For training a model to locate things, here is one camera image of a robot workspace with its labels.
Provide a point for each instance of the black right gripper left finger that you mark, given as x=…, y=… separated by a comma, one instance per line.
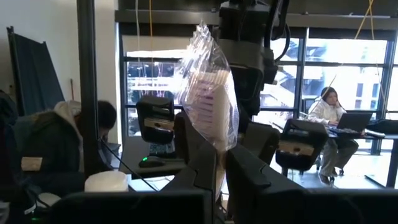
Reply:
x=196, y=168

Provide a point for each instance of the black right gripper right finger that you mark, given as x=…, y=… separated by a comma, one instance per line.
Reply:
x=248, y=193

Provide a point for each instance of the purple toothbrush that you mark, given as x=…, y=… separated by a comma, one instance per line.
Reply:
x=208, y=102

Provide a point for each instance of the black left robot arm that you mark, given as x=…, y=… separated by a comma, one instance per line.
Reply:
x=242, y=18

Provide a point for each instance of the black keyboard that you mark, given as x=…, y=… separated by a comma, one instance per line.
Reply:
x=161, y=151

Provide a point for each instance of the black computer mouse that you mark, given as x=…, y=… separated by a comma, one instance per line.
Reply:
x=152, y=162

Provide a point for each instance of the dark side desk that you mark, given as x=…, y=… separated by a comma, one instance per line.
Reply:
x=133, y=155

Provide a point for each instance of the black office chair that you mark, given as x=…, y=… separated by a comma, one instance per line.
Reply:
x=155, y=109
x=300, y=133
x=18, y=149

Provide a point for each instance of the clear white-lidded plastic container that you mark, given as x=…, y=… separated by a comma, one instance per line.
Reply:
x=105, y=182

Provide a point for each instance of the person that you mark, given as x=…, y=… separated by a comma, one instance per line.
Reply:
x=62, y=140
x=326, y=112

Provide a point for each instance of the dark framed window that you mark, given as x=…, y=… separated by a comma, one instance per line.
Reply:
x=342, y=77

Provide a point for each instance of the black laptop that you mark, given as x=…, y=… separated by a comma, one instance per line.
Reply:
x=354, y=121

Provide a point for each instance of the black desk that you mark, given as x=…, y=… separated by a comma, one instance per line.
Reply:
x=382, y=137

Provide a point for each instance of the black bag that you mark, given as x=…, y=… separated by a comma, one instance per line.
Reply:
x=382, y=126

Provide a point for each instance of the dark blue folded panel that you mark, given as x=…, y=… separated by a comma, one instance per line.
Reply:
x=34, y=71

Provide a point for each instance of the black vertical frame post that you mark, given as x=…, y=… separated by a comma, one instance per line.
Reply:
x=87, y=77

